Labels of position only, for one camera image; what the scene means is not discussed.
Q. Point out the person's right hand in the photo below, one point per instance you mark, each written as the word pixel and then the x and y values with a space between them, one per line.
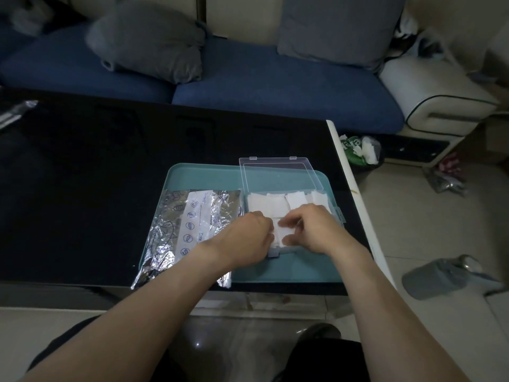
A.
pixel 322 230

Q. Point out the person's left hand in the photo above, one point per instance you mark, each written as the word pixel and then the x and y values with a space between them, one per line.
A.
pixel 238 242

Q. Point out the person's left fingers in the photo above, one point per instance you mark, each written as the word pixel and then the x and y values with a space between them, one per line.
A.
pixel 263 222

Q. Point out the person's right thumb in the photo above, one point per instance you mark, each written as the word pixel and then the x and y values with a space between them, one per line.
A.
pixel 289 222

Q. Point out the white gauze pad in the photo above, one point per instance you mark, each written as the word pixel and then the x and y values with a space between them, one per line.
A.
pixel 297 200
pixel 280 234
pixel 267 204
pixel 320 200

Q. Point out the person's left forearm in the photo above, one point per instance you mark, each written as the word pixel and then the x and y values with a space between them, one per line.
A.
pixel 139 318

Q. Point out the person's right forearm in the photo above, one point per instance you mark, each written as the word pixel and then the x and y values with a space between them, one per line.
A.
pixel 381 310

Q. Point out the clear plastic box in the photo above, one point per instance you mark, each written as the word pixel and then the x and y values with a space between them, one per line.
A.
pixel 278 175

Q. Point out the teal plastic tray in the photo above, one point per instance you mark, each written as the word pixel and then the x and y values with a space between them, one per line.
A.
pixel 202 177

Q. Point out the silver foil pouch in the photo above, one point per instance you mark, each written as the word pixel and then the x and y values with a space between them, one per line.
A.
pixel 187 226

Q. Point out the green and white packet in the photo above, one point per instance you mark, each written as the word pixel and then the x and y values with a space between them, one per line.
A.
pixel 350 149

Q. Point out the black waste bin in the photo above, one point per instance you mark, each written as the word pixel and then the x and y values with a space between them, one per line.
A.
pixel 373 165

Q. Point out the crumpled white tissue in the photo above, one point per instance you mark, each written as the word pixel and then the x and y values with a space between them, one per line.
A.
pixel 370 149

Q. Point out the black shoe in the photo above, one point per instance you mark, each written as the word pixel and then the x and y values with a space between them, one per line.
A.
pixel 320 332

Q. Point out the blue sofa seat cushion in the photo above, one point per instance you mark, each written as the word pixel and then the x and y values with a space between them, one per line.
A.
pixel 278 89
pixel 67 67

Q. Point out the person's black shorts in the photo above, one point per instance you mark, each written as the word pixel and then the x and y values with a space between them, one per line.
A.
pixel 330 362

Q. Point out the grey water bottle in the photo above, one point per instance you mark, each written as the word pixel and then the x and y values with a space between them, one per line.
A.
pixel 437 276

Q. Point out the clear plastic bag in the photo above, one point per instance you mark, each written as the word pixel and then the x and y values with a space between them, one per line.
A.
pixel 445 180

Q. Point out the grey throw pillow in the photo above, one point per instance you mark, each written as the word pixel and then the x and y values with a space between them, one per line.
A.
pixel 155 39
pixel 338 27

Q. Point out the grey cloth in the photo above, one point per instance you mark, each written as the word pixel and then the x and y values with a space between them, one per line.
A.
pixel 30 13

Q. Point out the beige sofa frame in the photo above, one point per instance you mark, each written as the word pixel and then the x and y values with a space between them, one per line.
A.
pixel 437 95

